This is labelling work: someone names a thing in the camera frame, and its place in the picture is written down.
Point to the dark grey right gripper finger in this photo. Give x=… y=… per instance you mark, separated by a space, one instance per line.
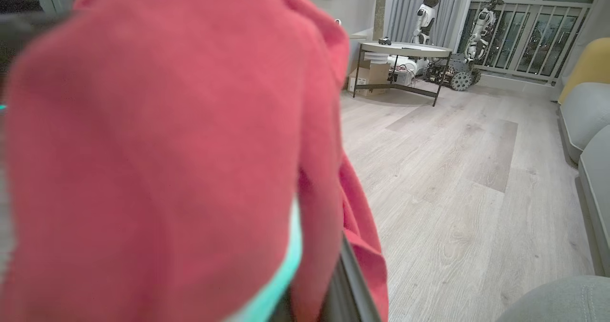
x=352 y=284

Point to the red and white jersey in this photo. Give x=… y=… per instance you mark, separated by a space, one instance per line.
x=167 y=145

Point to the grey fabric sofa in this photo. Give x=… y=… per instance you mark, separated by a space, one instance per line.
x=593 y=169

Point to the brown cardboard box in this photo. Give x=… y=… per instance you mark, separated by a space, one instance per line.
x=368 y=76

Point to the round grey side table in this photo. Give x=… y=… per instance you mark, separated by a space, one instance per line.
x=405 y=50

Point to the small black object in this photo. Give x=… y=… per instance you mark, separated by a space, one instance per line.
x=384 y=41

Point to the white robot on wheeled base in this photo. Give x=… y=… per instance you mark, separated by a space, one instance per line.
x=469 y=50

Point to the white humanoid robot santa hat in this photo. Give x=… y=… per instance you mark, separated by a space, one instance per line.
x=425 y=17

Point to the grey curtain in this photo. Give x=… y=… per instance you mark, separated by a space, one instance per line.
x=419 y=7

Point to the white balcony railing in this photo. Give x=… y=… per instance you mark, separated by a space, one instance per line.
x=529 y=41

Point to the yellow cushion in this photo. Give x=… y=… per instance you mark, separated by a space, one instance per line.
x=588 y=67

